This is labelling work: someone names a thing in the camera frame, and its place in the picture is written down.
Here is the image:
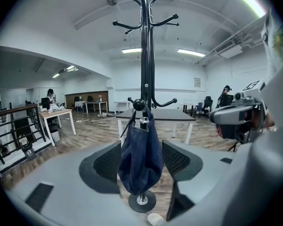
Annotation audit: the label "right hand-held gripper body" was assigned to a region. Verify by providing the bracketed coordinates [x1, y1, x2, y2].
[215, 80, 268, 145]

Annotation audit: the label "dark blue cap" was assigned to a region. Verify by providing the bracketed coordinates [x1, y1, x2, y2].
[117, 109, 165, 196]

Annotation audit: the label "person's white shoe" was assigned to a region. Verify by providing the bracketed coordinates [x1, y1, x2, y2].
[147, 212, 165, 226]

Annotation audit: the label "black trash bin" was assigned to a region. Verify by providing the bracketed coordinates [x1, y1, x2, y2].
[22, 143, 37, 161]

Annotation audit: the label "light wooden table white legs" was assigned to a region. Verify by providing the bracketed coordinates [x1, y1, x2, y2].
[38, 108, 77, 147]

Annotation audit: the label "white crumpled cloth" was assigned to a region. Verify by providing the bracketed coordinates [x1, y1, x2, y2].
[48, 103, 66, 114]

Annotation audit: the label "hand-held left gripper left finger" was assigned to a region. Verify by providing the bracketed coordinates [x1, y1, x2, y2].
[4, 140, 154, 226]

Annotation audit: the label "blue chair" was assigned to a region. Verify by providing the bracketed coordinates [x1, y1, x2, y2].
[193, 102, 204, 118]

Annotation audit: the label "white waste bin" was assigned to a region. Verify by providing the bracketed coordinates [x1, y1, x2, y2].
[50, 129, 61, 143]

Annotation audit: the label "white floor cable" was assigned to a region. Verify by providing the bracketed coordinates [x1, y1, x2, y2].
[75, 117, 95, 125]

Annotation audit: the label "small white table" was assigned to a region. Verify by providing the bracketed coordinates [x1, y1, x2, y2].
[114, 100, 132, 115]

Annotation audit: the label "white ceiling air conditioner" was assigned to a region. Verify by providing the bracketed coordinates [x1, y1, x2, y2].
[219, 43, 244, 59]

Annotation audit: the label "white long table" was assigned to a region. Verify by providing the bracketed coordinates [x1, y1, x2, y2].
[84, 100, 108, 115]

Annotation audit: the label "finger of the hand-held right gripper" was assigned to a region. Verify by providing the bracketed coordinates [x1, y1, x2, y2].
[209, 103, 253, 125]

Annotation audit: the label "black metal railing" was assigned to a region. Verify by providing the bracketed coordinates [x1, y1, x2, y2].
[0, 104, 47, 172]

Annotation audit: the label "black metal coat rack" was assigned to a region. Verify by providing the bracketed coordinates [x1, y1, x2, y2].
[112, 0, 180, 213]

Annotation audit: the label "person's grey flower-print shirt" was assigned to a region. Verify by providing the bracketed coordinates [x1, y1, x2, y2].
[261, 8, 283, 80]

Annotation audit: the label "white cloth-covered table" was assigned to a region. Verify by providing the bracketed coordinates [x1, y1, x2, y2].
[74, 100, 87, 113]

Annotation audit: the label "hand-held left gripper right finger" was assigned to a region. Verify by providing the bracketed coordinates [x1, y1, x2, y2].
[162, 139, 239, 222]

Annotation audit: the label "black office chair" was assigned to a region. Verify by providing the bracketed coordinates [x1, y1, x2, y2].
[200, 96, 214, 120]

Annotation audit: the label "grey table top right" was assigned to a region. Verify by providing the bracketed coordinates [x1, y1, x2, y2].
[115, 107, 197, 146]

